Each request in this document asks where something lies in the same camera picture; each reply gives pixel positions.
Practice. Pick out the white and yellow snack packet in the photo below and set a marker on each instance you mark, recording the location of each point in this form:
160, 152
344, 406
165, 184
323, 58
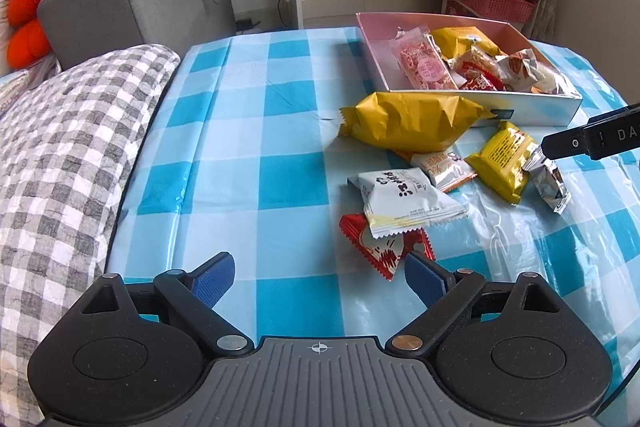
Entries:
405, 199

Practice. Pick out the orange plush toy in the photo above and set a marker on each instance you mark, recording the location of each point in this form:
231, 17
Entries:
27, 37

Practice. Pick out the grey checked pillow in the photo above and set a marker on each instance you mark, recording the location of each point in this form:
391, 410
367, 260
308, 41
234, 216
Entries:
65, 147

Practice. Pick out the beige barcode snack packet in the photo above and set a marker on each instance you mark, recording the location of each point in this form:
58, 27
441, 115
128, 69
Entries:
445, 169

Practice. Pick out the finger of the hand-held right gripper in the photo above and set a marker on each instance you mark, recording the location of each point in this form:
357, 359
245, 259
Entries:
565, 142

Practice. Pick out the small yellow snack packet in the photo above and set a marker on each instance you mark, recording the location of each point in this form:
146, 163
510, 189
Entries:
505, 157

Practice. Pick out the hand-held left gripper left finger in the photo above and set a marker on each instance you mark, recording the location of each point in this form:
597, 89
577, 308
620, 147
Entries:
215, 279

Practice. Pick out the long orange-yellow snack packet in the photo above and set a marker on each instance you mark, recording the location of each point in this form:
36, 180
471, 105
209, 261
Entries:
465, 39

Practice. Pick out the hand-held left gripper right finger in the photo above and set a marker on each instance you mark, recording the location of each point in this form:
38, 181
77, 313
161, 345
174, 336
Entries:
424, 279

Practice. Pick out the silver truffle snack packet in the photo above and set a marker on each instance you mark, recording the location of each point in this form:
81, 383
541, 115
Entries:
547, 182

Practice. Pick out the large yellow snack packet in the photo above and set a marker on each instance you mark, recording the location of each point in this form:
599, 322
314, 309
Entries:
410, 122

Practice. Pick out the blue checked tablecloth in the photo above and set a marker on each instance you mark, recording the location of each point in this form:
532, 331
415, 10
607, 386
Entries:
250, 157

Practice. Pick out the pink cardboard box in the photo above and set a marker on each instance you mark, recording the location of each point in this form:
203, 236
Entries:
385, 52

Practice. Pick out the pink plastic basket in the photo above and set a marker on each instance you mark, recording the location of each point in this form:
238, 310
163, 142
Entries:
495, 2

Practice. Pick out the red candy packet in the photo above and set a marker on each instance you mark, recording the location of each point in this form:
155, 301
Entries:
480, 83
385, 252

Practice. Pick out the pink nougat bar packet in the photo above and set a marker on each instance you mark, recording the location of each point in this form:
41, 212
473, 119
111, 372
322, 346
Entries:
425, 62

